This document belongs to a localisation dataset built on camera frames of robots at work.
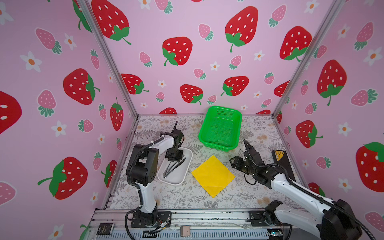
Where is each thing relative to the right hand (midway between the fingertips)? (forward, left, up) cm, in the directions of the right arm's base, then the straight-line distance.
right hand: (231, 160), depth 84 cm
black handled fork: (-2, +29, -1) cm, 29 cm away
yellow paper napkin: (-5, +9, -13) cm, 17 cm away
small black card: (-39, +59, -8) cm, 71 cm away
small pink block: (-35, +21, -8) cm, 42 cm away
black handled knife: (-10, +38, -10) cm, 41 cm away
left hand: (+1, +33, -9) cm, 34 cm away
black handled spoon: (-7, +39, -10) cm, 41 cm away
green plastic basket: (+33, +6, -11) cm, 35 cm away
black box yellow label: (+12, -34, -10) cm, 37 cm away
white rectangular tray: (-9, +30, -10) cm, 33 cm away
